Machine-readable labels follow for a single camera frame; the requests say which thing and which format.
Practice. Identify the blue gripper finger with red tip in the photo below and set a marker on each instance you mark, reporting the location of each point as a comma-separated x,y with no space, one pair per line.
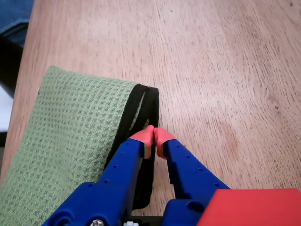
188,169
113,183

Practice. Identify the green waffle cloth black trim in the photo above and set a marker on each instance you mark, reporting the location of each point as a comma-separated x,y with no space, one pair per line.
58,129

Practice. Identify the white flat object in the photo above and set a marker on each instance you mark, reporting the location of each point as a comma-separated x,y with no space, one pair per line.
5,110

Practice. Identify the black chair seat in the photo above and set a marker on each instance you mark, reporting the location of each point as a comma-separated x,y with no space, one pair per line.
9,66

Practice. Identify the blue denim trousers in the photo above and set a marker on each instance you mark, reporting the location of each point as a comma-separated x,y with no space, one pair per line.
13,14

